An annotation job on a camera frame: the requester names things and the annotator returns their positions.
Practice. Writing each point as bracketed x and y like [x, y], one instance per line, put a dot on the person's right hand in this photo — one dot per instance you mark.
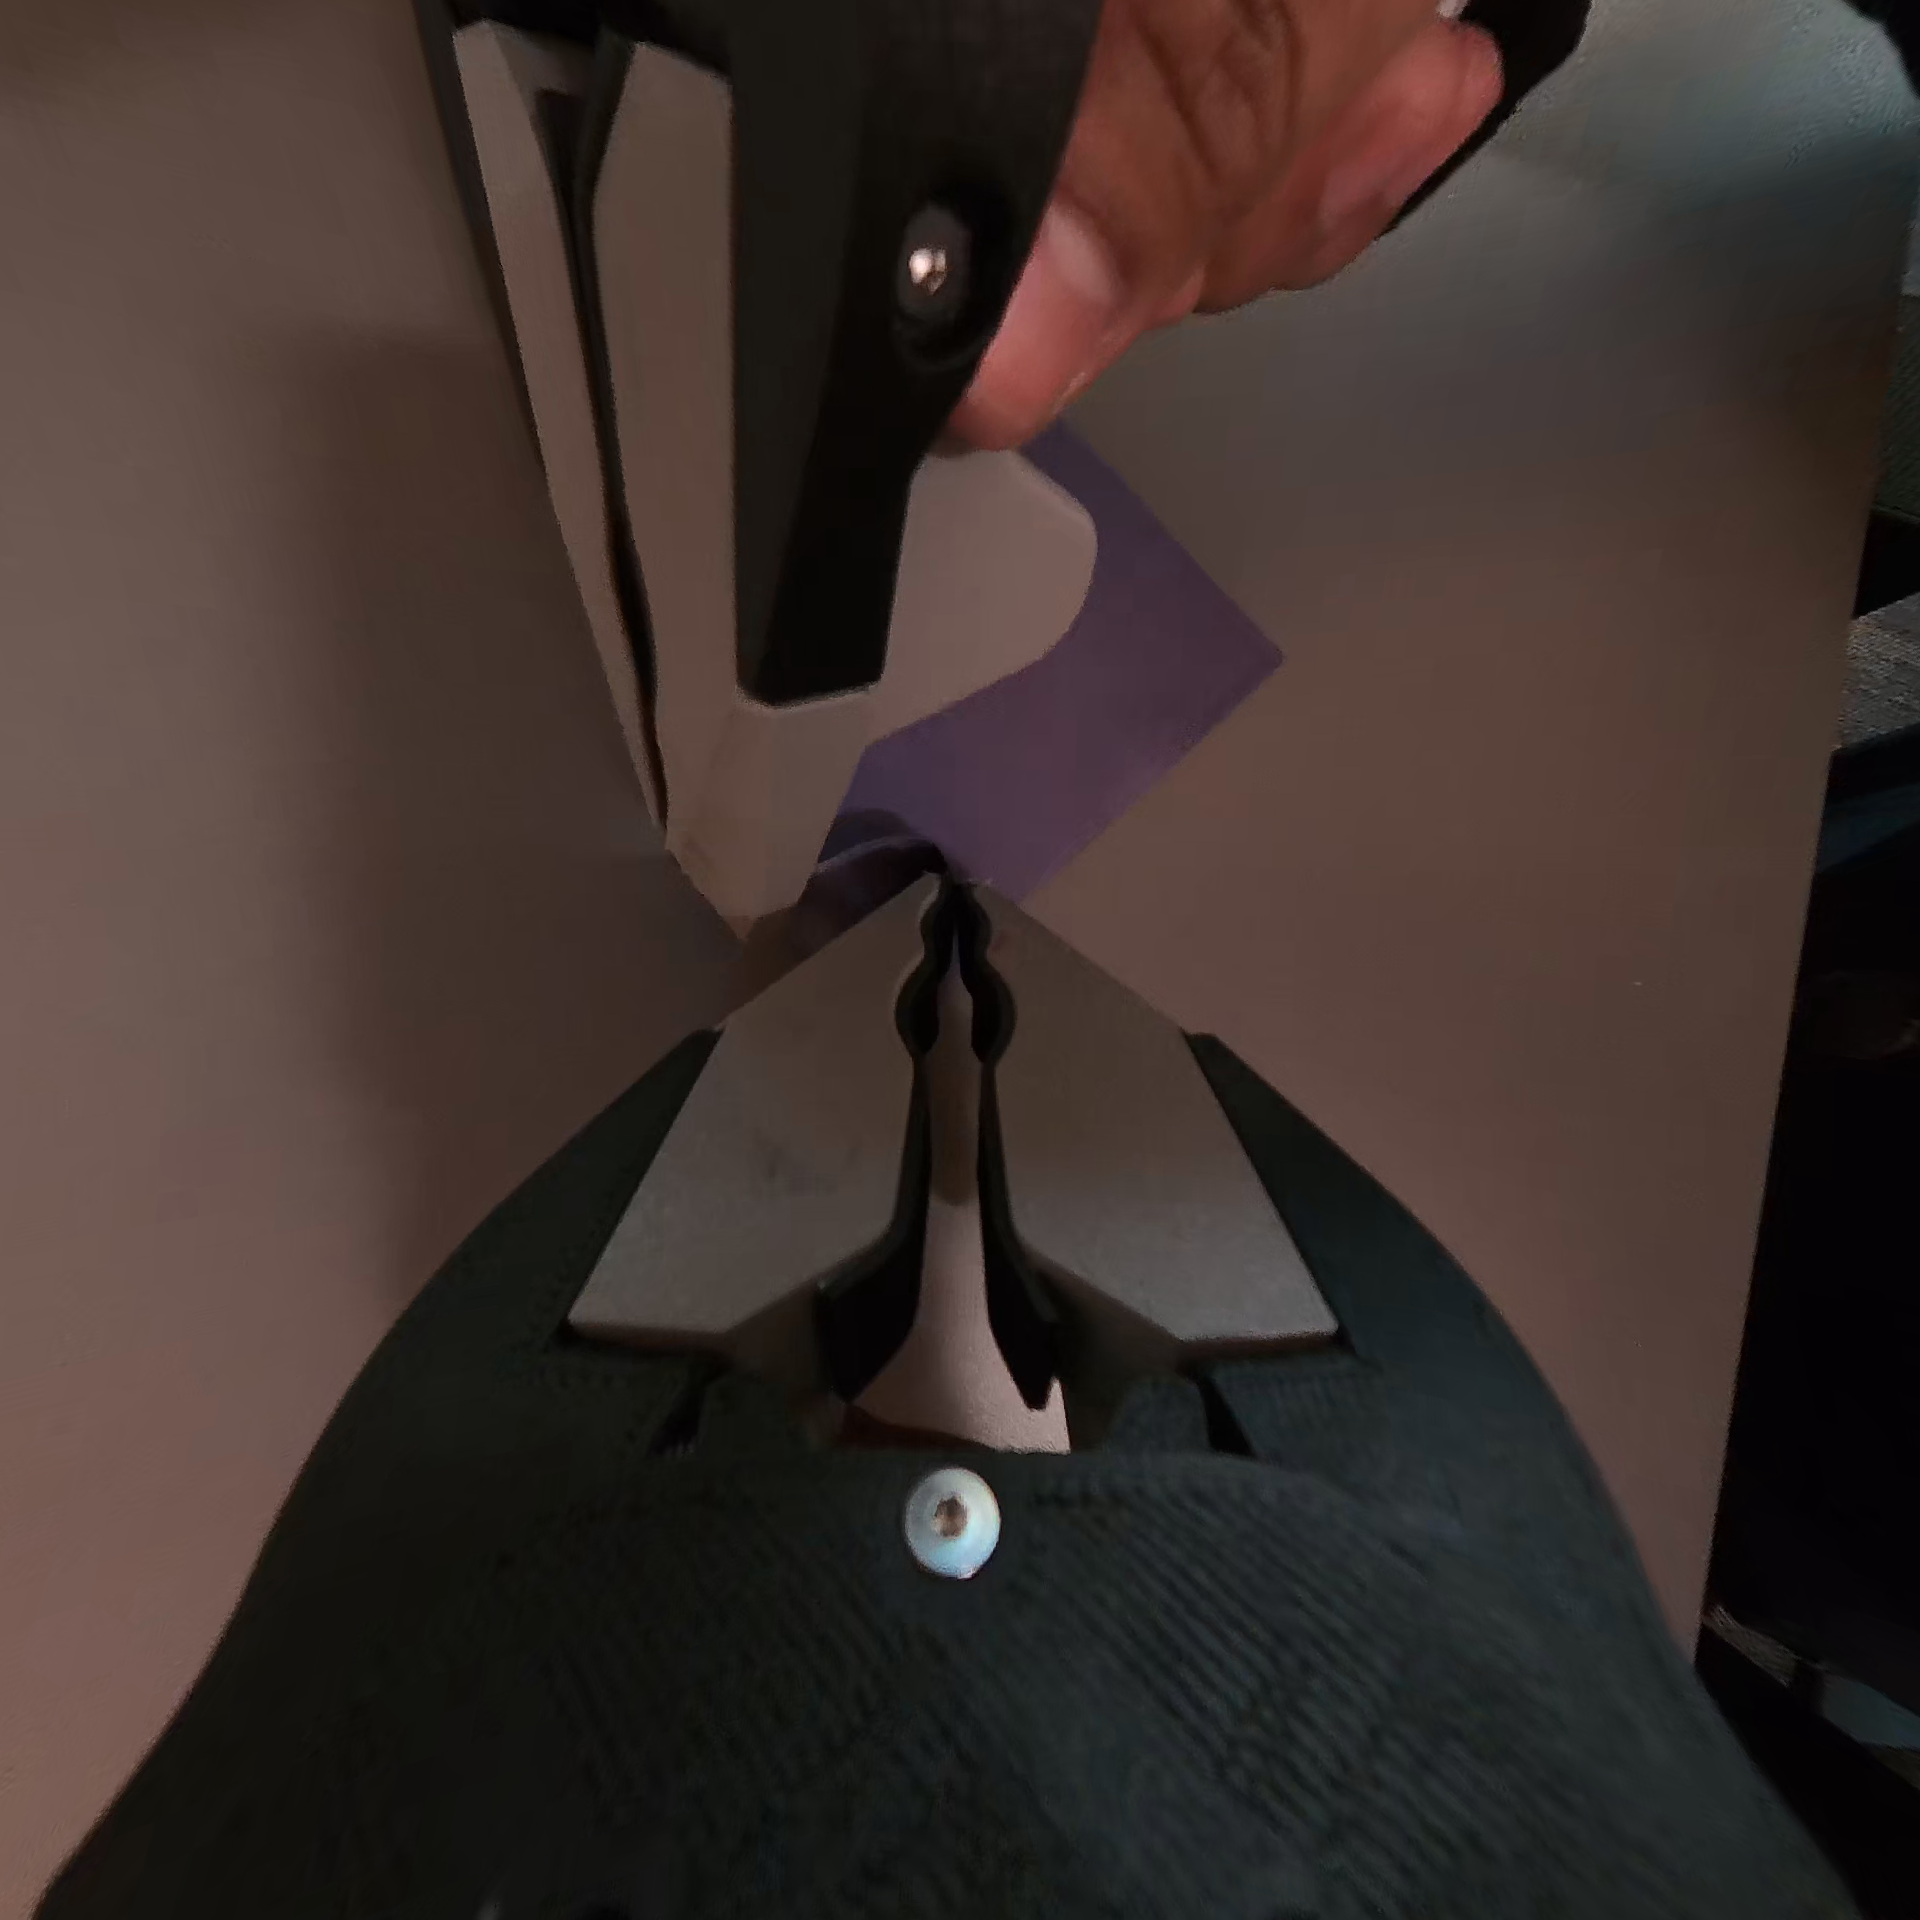
[1244, 150]

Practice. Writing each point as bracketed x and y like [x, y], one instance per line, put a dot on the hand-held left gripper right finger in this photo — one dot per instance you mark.
[1154, 1185]

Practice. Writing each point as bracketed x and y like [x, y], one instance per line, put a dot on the purple paper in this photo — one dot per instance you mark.
[1094, 705]

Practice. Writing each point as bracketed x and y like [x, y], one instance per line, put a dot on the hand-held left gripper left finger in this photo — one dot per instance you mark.
[751, 1171]

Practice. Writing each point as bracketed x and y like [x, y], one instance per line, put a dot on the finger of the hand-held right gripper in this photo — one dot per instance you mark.
[524, 270]
[682, 451]

